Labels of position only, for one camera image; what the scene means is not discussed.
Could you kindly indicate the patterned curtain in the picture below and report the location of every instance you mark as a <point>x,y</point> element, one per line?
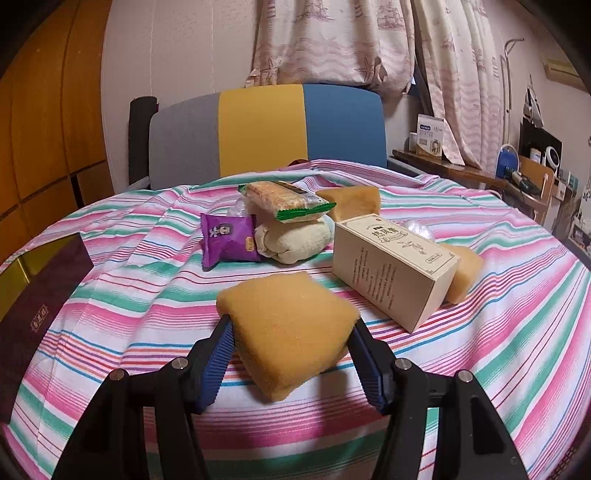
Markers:
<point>332,37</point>
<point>461,83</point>

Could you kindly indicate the wooden desk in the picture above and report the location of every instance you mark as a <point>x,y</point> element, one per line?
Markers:
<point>461,170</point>

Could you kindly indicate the white and blue carton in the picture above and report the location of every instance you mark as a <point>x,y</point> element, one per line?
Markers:
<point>430,136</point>

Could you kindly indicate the clear plastic packet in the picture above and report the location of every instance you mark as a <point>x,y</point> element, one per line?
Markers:
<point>420,230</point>
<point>238,210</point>

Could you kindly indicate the grey yellow blue chair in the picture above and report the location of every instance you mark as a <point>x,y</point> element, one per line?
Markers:
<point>258,134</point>

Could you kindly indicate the yellow sponge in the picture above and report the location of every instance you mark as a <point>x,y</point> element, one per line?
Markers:
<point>286,332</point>
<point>355,203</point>
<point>466,277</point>

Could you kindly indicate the dark red cloth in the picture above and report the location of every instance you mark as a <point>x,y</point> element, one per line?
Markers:
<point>302,162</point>

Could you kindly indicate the wooden desk organizer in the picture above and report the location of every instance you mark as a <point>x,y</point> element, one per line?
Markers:
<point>535,177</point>

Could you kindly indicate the air conditioner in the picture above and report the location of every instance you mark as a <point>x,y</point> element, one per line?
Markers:
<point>563,71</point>

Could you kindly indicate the blue round item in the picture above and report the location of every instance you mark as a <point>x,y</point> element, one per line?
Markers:
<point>508,161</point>

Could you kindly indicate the cream towel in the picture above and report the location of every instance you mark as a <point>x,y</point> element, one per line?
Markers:
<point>295,242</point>

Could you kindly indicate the purple snack packet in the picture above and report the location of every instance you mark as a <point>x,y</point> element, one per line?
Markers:
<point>226,240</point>

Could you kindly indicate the wooden wardrobe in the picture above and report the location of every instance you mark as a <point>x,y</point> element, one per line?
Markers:
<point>46,115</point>

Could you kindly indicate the cream carton box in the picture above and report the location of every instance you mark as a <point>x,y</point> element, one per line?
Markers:
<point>392,272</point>

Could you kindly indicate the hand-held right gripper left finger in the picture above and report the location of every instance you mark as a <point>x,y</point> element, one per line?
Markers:
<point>217,364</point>

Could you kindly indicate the small white jar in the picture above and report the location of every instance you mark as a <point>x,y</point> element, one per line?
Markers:
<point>412,142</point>

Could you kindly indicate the striped tablecloth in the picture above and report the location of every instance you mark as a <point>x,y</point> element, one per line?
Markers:
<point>138,300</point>

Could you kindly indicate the metal hanger pole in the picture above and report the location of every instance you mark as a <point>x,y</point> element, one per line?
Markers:
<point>508,92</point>

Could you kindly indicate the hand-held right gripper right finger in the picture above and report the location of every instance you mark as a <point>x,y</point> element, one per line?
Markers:
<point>369,369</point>

